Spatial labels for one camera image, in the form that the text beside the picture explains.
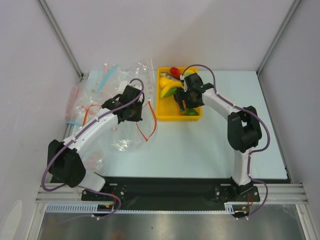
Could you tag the left aluminium corner post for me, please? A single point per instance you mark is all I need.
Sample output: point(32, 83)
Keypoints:
point(55, 28)

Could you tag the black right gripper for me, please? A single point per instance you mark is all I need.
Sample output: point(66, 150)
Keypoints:
point(182, 99)

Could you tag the red toy mango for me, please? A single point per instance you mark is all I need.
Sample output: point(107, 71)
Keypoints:
point(175, 72)

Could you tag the clear pink-zipper zip bag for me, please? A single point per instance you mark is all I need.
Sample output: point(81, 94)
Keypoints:
point(71, 112)

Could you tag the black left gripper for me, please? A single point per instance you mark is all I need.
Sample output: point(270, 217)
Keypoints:
point(138, 117)

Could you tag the right aluminium corner post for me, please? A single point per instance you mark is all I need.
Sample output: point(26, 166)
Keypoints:
point(279, 35)

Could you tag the yellow plastic bin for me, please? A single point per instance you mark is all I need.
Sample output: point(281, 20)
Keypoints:
point(167, 109)

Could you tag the grey toy fish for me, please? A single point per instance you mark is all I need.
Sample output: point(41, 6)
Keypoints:
point(167, 75)

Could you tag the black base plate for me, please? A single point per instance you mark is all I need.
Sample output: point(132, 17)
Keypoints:
point(171, 194)

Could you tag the green toy vegetable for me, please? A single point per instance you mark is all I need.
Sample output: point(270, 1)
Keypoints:
point(171, 92)

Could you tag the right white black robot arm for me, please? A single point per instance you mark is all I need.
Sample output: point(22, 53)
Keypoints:
point(243, 127)

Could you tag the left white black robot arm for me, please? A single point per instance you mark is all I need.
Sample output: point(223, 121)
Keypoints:
point(64, 160)

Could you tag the aluminium corner post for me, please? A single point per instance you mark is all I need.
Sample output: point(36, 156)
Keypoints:
point(279, 35)
point(55, 28)

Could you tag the aluminium front rail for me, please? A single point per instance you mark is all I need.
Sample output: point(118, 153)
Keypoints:
point(276, 193)

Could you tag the clear blue-zipper zip bag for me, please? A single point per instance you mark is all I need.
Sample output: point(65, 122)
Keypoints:
point(104, 84)

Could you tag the orange green toy mango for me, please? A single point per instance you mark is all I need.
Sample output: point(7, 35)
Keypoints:
point(189, 112)

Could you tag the yellow toy banana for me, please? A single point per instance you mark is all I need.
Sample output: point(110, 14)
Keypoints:
point(175, 84)

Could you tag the clear orange-zipper zip bag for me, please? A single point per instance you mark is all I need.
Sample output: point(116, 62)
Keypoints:
point(129, 136)

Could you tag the clear small orange-zipper bag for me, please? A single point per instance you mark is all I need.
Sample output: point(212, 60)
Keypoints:
point(89, 112)

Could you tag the white slotted cable duct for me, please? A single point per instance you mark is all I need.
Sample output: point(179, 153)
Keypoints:
point(94, 208)

